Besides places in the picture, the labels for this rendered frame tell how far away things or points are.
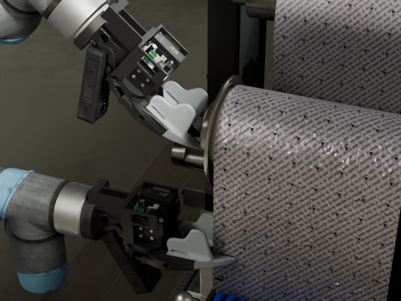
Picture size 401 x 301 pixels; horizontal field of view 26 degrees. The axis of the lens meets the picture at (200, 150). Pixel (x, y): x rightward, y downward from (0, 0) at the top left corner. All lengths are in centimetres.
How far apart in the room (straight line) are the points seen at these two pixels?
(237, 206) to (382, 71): 29
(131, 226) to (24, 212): 17
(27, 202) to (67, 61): 294
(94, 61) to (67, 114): 259
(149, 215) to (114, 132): 243
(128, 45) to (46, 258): 36
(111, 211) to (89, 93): 16
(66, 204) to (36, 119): 250
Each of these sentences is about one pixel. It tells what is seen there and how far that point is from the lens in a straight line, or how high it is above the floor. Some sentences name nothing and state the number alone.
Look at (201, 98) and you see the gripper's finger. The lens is 114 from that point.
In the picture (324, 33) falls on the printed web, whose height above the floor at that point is 133.
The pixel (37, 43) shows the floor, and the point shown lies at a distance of 436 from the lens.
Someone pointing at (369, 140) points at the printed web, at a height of 130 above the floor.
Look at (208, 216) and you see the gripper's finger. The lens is 117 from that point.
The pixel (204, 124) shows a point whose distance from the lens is 111.
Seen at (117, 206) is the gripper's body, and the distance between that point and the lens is 118.
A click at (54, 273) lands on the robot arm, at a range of 132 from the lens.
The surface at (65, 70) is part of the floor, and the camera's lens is 407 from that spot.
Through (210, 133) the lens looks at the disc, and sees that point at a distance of 107.
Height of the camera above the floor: 184
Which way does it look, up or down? 32 degrees down
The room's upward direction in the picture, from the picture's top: straight up
